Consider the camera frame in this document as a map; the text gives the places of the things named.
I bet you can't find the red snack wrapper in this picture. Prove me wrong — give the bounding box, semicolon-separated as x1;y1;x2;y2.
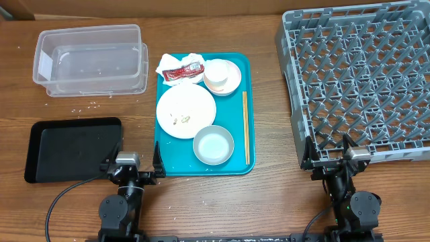
162;62;204;81

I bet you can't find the right wooden chopstick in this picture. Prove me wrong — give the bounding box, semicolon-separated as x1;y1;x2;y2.
244;91;251;165

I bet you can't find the wooden chopstick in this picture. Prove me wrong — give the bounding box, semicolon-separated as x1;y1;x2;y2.
242;91;249;165
244;91;251;165

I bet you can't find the grey dishwasher rack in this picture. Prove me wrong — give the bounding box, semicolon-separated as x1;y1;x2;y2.
275;1;429;163

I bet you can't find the teal serving tray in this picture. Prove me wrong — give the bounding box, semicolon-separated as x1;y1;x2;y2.
155;52;255;177

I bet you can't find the left wooden chopstick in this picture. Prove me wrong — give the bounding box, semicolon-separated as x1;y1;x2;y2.
242;91;249;165

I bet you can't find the grey bowl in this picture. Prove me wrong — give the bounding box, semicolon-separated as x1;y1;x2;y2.
193;125;234;165

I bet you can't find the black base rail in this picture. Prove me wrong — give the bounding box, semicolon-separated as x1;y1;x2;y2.
85;232;384;242

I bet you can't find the white napkin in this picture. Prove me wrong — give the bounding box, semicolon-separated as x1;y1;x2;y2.
156;53;205;87

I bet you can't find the clear plastic waste bin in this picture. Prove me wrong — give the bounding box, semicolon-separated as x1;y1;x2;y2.
32;24;148;97

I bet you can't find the white cup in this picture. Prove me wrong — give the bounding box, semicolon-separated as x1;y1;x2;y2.
204;58;229;87

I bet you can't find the large white plate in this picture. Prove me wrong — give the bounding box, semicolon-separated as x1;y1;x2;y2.
156;84;216;139

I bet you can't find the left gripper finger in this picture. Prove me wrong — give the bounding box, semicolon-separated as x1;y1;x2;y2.
153;141;165;173
105;142;122;164

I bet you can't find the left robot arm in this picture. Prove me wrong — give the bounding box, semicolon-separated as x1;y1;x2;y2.
98;143;166;241

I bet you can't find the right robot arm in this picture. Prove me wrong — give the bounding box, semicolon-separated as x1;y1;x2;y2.
300;134;384;242

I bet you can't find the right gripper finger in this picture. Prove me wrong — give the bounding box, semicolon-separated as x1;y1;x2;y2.
342;134;358;150
301;136;318;165

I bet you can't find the black plastic tray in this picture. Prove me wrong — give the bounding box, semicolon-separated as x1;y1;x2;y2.
24;117;122;184

